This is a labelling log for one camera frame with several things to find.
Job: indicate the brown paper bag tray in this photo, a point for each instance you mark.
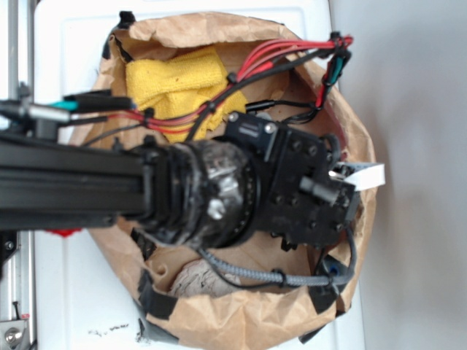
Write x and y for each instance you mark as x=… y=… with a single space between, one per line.
x=241 y=319

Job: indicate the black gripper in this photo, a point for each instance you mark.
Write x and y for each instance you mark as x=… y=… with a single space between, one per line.
x=297 y=190

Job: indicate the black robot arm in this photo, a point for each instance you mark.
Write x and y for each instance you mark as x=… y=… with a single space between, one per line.
x=194 y=193

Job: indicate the aluminium frame rail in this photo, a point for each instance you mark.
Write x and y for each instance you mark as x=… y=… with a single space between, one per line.
x=18 y=295

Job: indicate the yellow microfiber cloth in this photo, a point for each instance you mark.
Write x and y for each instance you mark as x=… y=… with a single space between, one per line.
x=178 y=86

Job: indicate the crumpled white paper ball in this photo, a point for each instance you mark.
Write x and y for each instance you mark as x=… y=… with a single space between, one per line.
x=197 y=278

